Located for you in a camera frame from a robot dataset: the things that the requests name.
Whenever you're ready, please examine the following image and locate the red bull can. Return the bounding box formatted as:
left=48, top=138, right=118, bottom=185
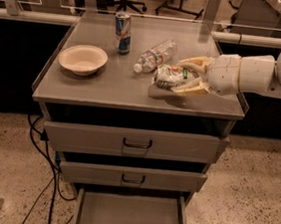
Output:
left=115, top=12, right=132, bottom=55

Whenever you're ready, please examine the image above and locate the dark desk right background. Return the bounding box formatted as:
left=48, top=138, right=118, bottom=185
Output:
left=230, top=0, right=281, bottom=39

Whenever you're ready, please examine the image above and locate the white horizontal rail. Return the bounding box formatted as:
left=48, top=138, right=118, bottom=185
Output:
left=0, top=8, right=281, bottom=49

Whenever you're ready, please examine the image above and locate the clear plastic water bottle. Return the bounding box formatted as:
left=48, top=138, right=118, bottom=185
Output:
left=133, top=39, right=177, bottom=74

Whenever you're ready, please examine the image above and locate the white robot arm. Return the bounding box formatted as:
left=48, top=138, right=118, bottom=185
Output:
left=172, top=53, right=281, bottom=96

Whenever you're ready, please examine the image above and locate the top grey drawer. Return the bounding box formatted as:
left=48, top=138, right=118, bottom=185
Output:
left=44, top=121, right=229, bottom=163

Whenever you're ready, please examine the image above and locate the white paper bowl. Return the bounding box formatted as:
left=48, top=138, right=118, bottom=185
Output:
left=58, top=45, right=108, bottom=76

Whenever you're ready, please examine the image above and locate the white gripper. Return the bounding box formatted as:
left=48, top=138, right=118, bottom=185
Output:
left=173, top=54, right=241, bottom=96

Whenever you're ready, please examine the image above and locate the grey drawer cabinet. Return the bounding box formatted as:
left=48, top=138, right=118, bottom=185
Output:
left=33, top=13, right=247, bottom=200

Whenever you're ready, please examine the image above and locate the crushed 7up can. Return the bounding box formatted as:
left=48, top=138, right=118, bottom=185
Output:
left=152, top=65, right=197, bottom=90

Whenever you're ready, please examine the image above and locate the grey drawer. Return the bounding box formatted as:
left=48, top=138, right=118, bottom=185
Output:
left=61, top=161, right=207, bottom=192
left=72, top=188, right=187, bottom=224
left=44, top=121, right=229, bottom=163

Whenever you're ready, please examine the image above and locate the middle grey drawer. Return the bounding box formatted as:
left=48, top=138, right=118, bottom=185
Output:
left=61, top=161, right=207, bottom=192

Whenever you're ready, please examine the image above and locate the bottom grey drawer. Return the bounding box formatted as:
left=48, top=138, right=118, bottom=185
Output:
left=72, top=188, right=187, bottom=224

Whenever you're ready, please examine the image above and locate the black floor cable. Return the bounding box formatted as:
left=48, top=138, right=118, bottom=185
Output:
left=16, top=113, right=85, bottom=224

